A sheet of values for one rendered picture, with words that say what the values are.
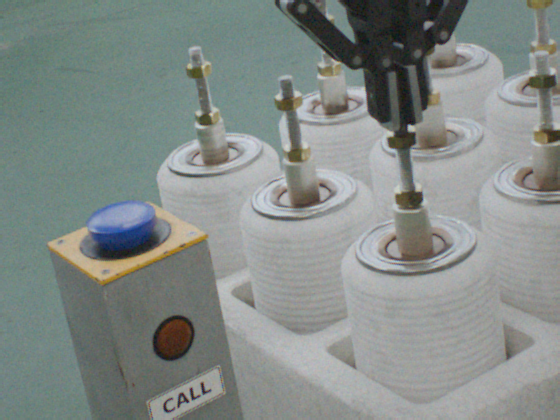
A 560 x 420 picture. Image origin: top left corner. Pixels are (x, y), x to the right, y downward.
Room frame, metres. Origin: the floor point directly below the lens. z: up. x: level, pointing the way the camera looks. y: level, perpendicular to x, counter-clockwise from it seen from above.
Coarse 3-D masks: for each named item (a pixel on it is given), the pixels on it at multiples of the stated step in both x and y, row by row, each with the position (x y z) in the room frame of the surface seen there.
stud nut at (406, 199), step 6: (396, 186) 0.71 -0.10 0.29; (420, 186) 0.71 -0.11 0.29; (396, 192) 0.70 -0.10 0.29; (402, 192) 0.70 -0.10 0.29; (408, 192) 0.70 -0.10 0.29; (414, 192) 0.70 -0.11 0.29; (420, 192) 0.70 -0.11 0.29; (396, 198) 0.70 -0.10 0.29; (402, 198) 0.70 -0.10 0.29; (408, 198) 0.70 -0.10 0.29; (414, 198) 0.70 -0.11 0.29; (420, 198) 0.70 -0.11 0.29; (396, 204) 0.70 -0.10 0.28; (402, 204) 0.70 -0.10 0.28; (408, 204) 0.70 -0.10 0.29; (414, 204) 0.70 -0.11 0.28
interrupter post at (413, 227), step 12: (420, 204) 0.70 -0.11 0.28; (396, 216) 0.70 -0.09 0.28; (408, 216) 0.70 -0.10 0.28; (420, 216) 0.70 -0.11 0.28; (396, 228) 0.70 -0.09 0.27; (408, 228) 0.70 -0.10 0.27; (420, 228) 0.70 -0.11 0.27; (408, 240) 0.70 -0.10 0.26; (420, 240) 0.70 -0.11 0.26; (432, 240) 0.70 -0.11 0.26; (408, 252) 0.70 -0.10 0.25; (420, 252) 0.70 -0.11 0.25
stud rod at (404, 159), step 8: (408, 128) 0.71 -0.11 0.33; (400, 152) 0.70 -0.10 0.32; (408, 152) 0.70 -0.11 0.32; (400, 160) 0.70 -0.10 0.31; (408, 160) 0.70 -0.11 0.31; (400, 168) 0.70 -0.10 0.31; (408, 168) 0.70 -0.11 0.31; (400, 176) 0.70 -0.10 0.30; (408, 176) 0.70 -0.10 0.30; (400, 184) 0.71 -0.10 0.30; (408, 184) 0.70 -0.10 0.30
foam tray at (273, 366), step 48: (240, 288) 0.84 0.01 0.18; (240, 336) 0.76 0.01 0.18; (288, 336) 0.75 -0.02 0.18; (336, 336) 0.74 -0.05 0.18; (528, 336) 0.70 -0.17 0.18; (240, 384) 0.78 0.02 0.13; (288, 384) 0.72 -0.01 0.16; (336, 384) 0.68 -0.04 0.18; (480, 384) 0.65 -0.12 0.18; (528, 384) 0.65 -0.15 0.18
